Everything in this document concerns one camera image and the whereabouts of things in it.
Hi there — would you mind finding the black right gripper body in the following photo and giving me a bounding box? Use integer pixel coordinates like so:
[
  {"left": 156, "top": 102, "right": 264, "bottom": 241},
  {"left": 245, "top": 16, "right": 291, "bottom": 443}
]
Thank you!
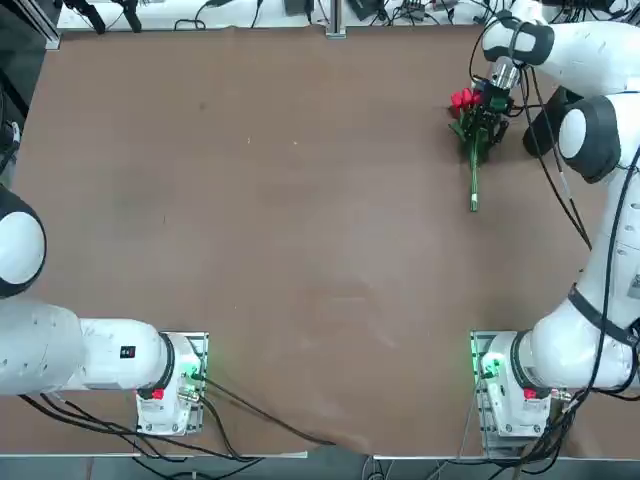
[{"left": 473, "top": 79, "right": 516, "bottom": 120}]

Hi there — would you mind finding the red tulip bouquet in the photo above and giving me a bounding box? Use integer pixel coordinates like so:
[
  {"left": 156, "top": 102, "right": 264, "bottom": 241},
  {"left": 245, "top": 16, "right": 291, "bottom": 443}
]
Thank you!
[{"left": 448, "top": 87, "right": 501, "bottom": 214}]

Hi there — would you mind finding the black ribbed vase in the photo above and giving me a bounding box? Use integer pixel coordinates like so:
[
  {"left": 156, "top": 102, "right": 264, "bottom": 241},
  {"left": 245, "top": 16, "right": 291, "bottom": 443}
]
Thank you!
[{"left": 522, "top": 85, "right": 571, "bottom": 160}]

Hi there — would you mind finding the slanted aluminium profile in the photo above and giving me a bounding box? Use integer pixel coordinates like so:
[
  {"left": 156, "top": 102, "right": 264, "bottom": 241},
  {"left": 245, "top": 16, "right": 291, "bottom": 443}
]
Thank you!
[{"left": 9, "top": 0, "right": 62, "bottom": 51}]

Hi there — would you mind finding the black and orange hub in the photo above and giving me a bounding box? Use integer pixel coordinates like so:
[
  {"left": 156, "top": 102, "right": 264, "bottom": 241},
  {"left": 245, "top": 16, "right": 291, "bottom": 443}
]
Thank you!
[{"left": 399, "top": 0, "right": 432, "bottom": 21}]

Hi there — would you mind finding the flat black power adapter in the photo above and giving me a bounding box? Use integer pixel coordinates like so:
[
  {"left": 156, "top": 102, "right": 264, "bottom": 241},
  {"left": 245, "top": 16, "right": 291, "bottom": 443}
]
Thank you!
[{"left": 348, "top": 0, "right": 387, "bottom": 21}]

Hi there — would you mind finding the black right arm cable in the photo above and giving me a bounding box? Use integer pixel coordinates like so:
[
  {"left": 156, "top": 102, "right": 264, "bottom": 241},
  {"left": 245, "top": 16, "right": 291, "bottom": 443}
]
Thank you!
[{"left": 519, "top": 64, "right": 594, "bottom": 251}]

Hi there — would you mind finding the black cable with white label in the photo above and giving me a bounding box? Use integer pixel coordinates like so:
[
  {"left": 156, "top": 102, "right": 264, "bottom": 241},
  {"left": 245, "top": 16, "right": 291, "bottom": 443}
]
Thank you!
[{"left": 527, "top": 67, "right": 594, "bottom": 249}]

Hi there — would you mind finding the upright aluminium post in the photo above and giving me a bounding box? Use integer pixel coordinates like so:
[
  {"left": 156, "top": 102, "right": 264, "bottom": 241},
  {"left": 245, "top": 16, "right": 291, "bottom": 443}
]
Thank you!
[{"left": 325, "top": 0, "right": 347, "bottom": 39}]

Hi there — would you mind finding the black cable across table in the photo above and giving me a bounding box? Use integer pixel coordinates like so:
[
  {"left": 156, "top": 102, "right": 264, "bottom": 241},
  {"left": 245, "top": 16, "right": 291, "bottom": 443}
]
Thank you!
[{"left": 202, "top": 377, "right": 339, "bottom": 446}]

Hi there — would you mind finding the black left base cable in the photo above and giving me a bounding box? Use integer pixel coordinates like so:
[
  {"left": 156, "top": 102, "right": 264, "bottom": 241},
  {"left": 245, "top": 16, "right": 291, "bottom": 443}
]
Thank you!
[{"left": 19, "top": 392, "right": 266, "bottom": 464}]

